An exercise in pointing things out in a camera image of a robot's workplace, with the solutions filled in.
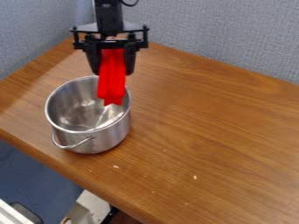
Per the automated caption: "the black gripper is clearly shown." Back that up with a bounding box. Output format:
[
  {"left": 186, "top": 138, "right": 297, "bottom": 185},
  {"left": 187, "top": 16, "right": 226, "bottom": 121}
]
[{"left": 70, "top": 0, "right": 150, "bottom": 75}]

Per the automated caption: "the red block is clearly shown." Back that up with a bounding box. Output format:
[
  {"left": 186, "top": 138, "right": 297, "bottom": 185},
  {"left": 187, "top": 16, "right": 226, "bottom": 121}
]
[{"left": 98, "top": 48, "right": 127, "bottom": 106}]

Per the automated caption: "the metal pot with handle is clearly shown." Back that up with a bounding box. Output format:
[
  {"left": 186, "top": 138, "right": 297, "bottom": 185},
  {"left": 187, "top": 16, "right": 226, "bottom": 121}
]
[{"left": 44, "top": 75, "right": 132, "bottom": 154}]

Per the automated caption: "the white grey box under table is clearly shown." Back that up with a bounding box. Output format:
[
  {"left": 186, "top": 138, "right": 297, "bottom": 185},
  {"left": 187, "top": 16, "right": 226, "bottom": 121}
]
[{"left": 60, "top": 190, "right": 111, "bottom": 224}]

